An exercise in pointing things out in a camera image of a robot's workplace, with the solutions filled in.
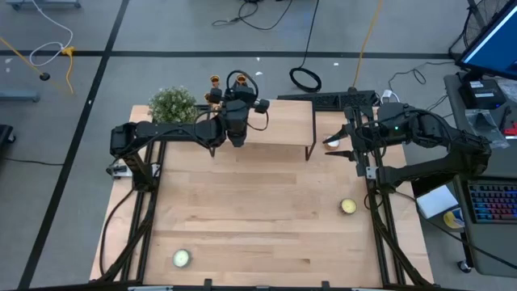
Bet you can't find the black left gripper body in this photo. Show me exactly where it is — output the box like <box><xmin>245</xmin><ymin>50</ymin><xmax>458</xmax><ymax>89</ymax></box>
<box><xmin>221</xmin><ymin>85</ymin><xmax>259</xmax><ymax>122</ymax></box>

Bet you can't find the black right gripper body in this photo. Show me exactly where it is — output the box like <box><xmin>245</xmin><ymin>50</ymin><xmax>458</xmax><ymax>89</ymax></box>
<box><xmin>346</xmin><ymin>107</ymin><xmax>389</xmax><ymax>177</ymax></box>

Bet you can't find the yellow candle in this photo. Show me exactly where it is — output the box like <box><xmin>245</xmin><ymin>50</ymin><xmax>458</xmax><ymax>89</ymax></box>
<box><xmin>339</xmin><ymin>197</ymin><xmax>358</xmax><ymax>216</ymax></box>

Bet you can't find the wooden shelf with black legs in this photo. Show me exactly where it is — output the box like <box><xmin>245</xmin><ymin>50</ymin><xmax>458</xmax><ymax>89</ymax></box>
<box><xmin>204</xmin><ymin>91</ymin><xmax>317</xmax><ymax>162</ymax></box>

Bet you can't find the black perforated metal plate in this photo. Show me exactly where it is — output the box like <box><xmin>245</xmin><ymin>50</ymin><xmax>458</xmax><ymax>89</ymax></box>
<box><xmin>277</xmin><ymin>89</ymin><xmax>376</xmax><ymax>112</ymax></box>

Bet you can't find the white power adapter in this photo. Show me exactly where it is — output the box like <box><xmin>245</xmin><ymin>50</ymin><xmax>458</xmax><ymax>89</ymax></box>
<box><xmin>380</xmin><ymin>89</ymin><xmax>404</xmax><ymax>107</ymax></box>

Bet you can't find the green potted plant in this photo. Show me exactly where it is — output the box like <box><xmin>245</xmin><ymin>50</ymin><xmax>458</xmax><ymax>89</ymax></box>
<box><xmin>148</xmin><ymin>85</ymin><xmax>199</xmax><ymax>124</ymax></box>

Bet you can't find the white box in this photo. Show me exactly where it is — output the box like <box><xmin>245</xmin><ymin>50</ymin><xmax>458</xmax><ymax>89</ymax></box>
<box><xmin>415</xmin><ymin>184</ymin><xmax>460</xmax><ymax>219</ymax></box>

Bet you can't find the clear plastic bag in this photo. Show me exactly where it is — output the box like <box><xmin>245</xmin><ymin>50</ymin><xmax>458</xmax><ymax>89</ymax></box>
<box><xmin>464</xmin><ymin>108</ymin><xmax>511</xmax><ymax>150</ymax></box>

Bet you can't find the black mini computer box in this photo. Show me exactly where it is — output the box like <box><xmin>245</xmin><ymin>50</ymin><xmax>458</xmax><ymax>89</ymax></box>
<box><xmin>458</xmin><ymin>78</ymin><xmax>506</xmax><ymax>110</ymax></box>

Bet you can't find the backlit computer keyboard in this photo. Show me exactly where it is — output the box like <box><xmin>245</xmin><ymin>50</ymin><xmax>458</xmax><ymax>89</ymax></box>
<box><xmin>467</xmin><ymin>180</ymin><xmax>517</xmax><ymax>226</ymax></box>

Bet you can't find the black floor fan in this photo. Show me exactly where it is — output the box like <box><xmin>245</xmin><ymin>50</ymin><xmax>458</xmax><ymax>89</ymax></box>
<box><xmin>448</xmin><ymin>0</ymin><xmax>511</xmax><ymax>61</ymax></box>

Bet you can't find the computer monitor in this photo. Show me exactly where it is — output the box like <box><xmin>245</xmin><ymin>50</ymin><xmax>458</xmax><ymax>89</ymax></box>
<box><xmin>455</xmin><ymin>0</ymin><xmax>517</xmax><ymax>81</ymax></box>

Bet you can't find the grey desk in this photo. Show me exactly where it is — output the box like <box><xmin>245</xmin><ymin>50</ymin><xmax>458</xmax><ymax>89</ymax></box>
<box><xmin>443</xmin><ymin>72</ymin><xmax>517</xmax><ymax>280</ymax></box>

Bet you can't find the orange line with black ball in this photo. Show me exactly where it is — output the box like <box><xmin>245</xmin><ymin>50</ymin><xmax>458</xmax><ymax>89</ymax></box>
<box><xmin>0</xmin><ymin>36</ymin><xmax>74</xmax><ymax>95</ymax></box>

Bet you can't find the grey cart base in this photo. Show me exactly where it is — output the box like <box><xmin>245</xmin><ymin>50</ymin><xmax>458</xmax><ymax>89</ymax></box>
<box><xmin>0</xmin><ymin>89</ymin><xmax>40</xmax><ymax>103</ymax></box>
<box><xmin>6</xmin><ymin>0</ymin><xmax>82</xmax><ymax>10</ymax></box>

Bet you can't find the black chair base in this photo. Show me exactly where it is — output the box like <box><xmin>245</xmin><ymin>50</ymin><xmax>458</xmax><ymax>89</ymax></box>
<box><xmin>0</xmin><ymin>124</ymin><xmax>17</xmax><ymax>146</ymax></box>

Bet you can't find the black coiled cable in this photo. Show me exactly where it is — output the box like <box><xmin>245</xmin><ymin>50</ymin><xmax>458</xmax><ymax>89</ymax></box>
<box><xmin>288</xmin><ymin>0</ymin><xmax>323</xmax><ymax>93</ymax></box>

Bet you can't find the yellow hanging cable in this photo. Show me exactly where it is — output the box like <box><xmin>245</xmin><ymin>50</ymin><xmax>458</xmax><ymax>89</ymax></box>
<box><xmin>352</xmin><ymin>0</ymin><xmax>385</xmax><ymax>91</ymax></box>

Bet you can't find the yellow floor cable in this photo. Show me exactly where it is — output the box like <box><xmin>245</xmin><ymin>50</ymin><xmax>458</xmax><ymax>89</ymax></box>
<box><xmin>62</xmin><ymin>45</ymin><xmax>77</xmax><ymax>95</ymax></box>

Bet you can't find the white floor cable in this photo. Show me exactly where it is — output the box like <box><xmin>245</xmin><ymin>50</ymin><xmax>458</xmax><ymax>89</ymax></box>
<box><xmin>29</xmin><ymin>0</ymin><xmax>74</xmax><ymax>68</ymax></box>

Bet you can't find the black aluminium table frame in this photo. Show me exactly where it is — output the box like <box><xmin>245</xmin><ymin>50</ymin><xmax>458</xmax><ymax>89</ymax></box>
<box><xmin>90</xmin><ymin>103</ymin><xmax>437</xmax><ymax>291</ymax></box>

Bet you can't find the black thin floor cable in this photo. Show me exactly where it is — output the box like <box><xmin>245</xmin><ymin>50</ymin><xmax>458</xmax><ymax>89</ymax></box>
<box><xmin>0</xmin><ymin>156</ymin><xmax>65</xmax><ymax>167</ymax></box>

